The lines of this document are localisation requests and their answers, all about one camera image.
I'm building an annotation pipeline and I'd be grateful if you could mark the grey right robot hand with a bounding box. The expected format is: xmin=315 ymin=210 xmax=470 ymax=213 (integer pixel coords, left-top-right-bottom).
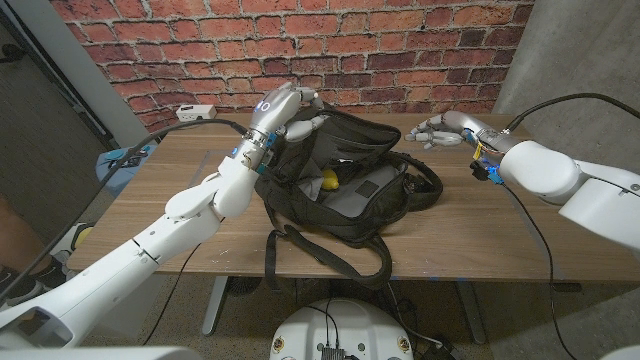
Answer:
xmin=404 ymin=110 xmax=521 ymax=154

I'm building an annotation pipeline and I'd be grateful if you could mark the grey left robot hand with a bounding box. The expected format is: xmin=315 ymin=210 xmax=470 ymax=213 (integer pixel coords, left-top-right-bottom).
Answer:
xmin=239 ymin=82 xmax=329 ymax=161

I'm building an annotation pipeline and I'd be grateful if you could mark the black backpack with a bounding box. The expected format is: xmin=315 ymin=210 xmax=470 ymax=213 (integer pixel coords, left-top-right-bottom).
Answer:
xmin=253 ymin=101 xmax=445 ymax=291

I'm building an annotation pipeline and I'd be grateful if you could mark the white power strip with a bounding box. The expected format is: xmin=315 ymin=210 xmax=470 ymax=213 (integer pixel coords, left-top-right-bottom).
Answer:
xmin=175 ymin=103 xmax=218 ymax=123

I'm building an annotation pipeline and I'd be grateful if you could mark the red brick print backdrop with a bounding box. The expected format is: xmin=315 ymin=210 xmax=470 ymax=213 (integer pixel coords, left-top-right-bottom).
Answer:
xmin=49 ymin=0 xmax=536 ymax=134

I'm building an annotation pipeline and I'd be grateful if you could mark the blue round stool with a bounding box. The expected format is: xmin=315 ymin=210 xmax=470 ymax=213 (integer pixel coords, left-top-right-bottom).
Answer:
xmin=95 ymin=144 xmax=156 ymax=197

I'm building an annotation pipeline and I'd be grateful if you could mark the grey table leg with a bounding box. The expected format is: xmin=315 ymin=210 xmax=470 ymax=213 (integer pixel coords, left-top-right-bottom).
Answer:
xmin=454 ymin=280 xmax=489 ymax=345
xmin=201 ymin=275 xmax=231 ymax=336

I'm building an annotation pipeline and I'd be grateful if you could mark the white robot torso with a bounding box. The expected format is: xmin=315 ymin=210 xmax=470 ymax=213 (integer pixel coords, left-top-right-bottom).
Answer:
xmin=268 ymin=298 xmax=415 ymax=360

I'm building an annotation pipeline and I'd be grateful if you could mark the white yellow sneaker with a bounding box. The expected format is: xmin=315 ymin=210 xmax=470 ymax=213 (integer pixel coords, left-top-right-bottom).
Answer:
xmin=52 ymin=222 xmax=96 ymax=261

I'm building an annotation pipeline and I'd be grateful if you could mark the person's bare leg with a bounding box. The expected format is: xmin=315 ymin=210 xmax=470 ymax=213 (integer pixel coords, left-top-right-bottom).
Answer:
xmin=0 ymin=194 xmax=46 ymax=274

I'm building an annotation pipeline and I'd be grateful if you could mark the grey black sneaker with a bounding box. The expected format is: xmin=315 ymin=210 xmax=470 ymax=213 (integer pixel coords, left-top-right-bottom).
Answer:
xmin=0 ymin=257 xmax=69 ymax=307

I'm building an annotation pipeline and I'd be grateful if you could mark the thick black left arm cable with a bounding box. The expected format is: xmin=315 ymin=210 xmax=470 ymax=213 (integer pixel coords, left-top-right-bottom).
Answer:
xmin=0 ymin=118 xmax=249 ymax=301

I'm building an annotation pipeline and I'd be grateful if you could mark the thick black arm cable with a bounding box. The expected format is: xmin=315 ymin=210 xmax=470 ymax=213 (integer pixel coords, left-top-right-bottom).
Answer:
xmin=502 ymin=92 xmax=640 ymax=135
xmin=0 ymin=118 xmax=249 ymax=301

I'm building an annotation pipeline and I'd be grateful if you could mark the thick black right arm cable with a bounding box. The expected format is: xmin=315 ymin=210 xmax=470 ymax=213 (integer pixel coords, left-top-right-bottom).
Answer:
xmin=502 ymin=92 xmax=640 ymax=135

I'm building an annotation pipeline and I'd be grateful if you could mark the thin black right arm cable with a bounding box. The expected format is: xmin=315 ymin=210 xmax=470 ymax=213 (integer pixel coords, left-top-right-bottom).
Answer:
xmin=502 ymin=183 xmax=579 ymax=360

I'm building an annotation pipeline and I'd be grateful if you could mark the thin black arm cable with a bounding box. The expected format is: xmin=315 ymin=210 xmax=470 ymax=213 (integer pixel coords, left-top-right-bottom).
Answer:
xmin=143 ymin=243 xmax=204 ymax=346
xmin=502 ymin=183 xmax=579 ymax=360

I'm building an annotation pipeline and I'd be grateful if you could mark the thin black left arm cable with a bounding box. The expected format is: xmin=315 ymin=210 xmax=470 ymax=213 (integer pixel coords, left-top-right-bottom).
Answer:
xmin=143 ymin=243 xmax=204 ymax=346

